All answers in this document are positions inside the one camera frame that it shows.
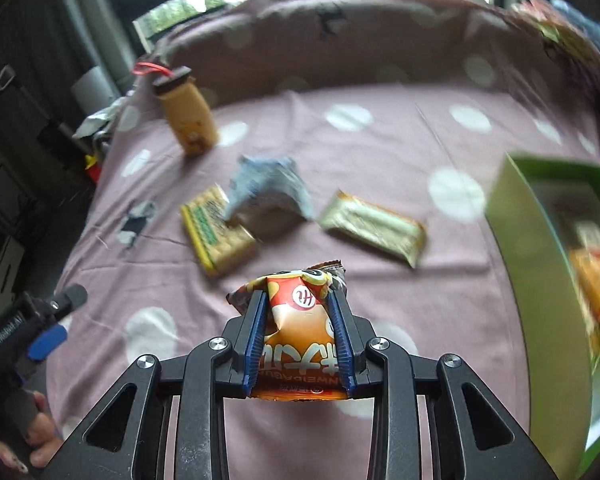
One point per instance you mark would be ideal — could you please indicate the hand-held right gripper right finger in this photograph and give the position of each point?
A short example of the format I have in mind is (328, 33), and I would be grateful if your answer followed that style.
(341, 345)

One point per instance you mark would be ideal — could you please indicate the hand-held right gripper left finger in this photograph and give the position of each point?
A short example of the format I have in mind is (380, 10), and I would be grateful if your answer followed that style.
(257, 340)

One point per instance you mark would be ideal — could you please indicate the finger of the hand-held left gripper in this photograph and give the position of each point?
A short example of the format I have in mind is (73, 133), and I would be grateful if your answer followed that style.
(72, 297)
(47, 342)

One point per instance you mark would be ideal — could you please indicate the orange snack packet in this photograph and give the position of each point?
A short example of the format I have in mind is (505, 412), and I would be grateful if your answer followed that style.
(300, 320)

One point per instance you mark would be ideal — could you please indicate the green cardboard box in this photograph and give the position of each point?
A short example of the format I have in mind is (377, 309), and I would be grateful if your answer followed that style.
(530, 270)

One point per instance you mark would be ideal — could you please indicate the yellow cake packet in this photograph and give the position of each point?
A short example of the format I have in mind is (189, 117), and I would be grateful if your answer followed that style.
(597, 285)

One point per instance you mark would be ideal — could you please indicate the person's left hand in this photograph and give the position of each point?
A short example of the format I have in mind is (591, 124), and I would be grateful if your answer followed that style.
(40, 435)

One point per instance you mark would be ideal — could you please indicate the green and white cracker packet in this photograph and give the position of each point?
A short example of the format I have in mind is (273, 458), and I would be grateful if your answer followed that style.
(215, 240)

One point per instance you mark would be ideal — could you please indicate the small gold bar packet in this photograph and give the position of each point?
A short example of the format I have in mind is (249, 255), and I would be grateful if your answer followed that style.
(375, 227)

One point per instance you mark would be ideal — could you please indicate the dark furniture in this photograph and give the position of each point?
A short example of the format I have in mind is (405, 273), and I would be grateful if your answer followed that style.
(10, 185)

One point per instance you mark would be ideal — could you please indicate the red and yellow item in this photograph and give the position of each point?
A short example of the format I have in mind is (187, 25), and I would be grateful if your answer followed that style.
(93, 167)

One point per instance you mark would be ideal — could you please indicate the grey-blue snack packet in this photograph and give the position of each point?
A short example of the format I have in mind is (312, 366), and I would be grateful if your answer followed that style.
(265, 180)

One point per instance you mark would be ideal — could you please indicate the white crumpled cloth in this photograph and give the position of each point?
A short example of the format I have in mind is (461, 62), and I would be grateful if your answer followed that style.
(97, 122)

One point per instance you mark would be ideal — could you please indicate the pink polka dot blanket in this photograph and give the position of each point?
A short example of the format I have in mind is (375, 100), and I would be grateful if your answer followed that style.
(380, 150)

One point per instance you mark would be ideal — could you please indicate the white cylinder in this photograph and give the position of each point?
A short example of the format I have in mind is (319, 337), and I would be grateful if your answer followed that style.
(95, 87)

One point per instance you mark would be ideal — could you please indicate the yellow bear bottle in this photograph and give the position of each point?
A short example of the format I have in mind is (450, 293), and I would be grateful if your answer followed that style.
(190, 120)

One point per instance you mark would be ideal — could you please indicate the patterned folded cloth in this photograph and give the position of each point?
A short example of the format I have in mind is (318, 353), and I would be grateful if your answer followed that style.
(565, 40)

